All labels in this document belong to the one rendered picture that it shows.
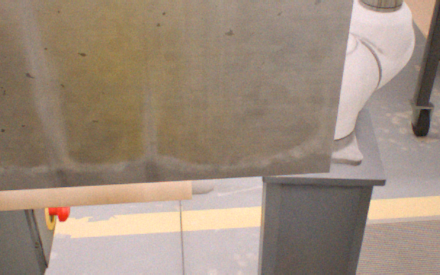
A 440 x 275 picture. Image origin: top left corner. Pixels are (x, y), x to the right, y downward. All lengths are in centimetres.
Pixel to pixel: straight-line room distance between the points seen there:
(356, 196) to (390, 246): 81
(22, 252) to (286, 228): 79
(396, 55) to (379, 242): 93
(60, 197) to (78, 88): 24
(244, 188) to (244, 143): 209
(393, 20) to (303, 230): 53
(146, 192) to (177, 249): 166
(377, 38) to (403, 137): 134
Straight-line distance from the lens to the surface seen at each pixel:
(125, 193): 52
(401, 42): 149
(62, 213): 92
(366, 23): 145
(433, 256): 227
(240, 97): 30
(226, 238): 221
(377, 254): 222
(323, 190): 144
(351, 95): 136
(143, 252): 218
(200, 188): 52
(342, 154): 144
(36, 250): 89
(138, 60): 28
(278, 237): 154
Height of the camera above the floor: 160
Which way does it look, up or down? 37 degrees down
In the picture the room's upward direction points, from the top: straight up
